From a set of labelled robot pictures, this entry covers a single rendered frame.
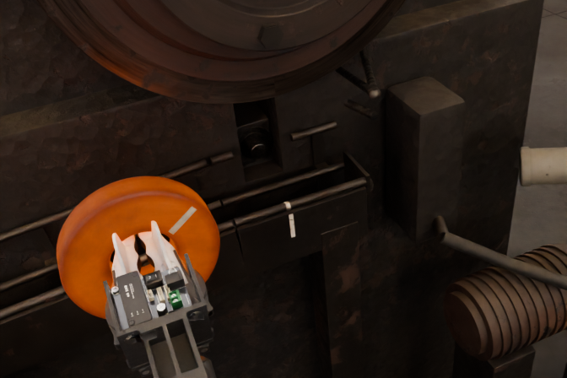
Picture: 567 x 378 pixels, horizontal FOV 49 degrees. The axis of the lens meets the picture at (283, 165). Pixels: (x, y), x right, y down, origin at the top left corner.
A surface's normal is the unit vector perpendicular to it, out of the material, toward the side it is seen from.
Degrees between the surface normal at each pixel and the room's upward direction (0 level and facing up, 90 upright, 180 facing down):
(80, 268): 90
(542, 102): 0
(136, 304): 15
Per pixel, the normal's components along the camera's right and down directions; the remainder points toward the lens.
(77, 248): 0.39, 0.49
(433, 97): -0.10, -0.82
